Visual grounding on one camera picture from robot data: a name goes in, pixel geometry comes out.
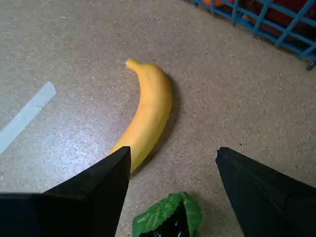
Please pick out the red toy pomegranate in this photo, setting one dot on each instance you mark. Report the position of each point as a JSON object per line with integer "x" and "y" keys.
{"x": 274, "y": 17}

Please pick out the black toy grapes bunch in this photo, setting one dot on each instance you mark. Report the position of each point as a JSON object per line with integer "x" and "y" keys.
{"x": 160, "y": 214}

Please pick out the orange toy fruit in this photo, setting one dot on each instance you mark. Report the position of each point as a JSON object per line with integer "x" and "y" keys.
{"x": 214, "y": 2}

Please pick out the yellow toy banana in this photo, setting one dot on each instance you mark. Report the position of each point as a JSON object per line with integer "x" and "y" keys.
{"x": 153, "y": 98}

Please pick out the long white tape strip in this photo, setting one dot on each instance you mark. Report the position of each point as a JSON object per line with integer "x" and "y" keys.
{"x": 27, "y": 111}

